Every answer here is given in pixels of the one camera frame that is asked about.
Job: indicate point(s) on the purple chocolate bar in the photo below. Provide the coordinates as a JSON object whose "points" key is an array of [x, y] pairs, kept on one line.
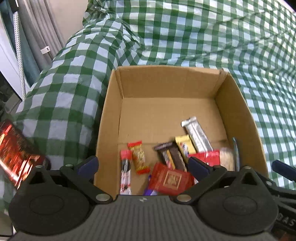
{"points": [[148, 191]]}

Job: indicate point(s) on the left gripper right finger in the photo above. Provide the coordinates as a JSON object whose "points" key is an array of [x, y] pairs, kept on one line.
{"points": [[232, 202]]}

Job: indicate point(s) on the yellow snack bar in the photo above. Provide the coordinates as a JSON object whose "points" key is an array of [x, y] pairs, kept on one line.
{"points": [[185, 146]]}

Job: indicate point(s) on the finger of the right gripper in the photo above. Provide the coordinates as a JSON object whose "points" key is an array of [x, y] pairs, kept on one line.
{"points": [[284, 170]]}

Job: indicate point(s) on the small red black stick snack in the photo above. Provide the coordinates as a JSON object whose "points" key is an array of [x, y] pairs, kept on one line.
{"points": [[126, 161]]}

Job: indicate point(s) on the green checkered sofa cover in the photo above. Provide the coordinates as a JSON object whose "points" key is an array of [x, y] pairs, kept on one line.
{"points": [[253, 40]]}

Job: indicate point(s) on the silver wrapped bar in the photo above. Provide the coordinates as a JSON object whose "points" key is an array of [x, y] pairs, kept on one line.
{"points": [[197, 135]]}

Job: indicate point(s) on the dark brown chocolate bar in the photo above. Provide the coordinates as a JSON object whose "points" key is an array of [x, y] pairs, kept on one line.
{"points": [[171, 156]]}

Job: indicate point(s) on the black smartphone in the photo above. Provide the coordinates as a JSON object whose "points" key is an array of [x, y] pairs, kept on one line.
{"points": [[18, 155]]}

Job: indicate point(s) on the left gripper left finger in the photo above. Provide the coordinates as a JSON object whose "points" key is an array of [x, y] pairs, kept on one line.
{"points": [[50, 202]]}

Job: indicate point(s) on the red snack wrapper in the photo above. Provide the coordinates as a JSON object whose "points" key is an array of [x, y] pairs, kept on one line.
{"points": [[211, 158]]}

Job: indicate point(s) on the brown cardboard box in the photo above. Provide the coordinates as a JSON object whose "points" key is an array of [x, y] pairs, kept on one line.
{"points": [[149, 103]]}

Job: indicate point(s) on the red yellow candy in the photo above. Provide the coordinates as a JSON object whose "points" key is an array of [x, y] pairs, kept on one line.
{"points": [[138, 157]]}

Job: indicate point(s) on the beige cereal bar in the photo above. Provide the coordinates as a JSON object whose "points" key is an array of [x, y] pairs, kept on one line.
{"points": [[227, 159]]}

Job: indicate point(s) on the grey curtain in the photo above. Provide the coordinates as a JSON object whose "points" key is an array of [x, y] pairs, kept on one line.
{"points": [[39, 37]]}

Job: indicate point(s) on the red square snack packet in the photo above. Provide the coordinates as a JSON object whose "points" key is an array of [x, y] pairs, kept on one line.
{"points": [[170, 182]]}

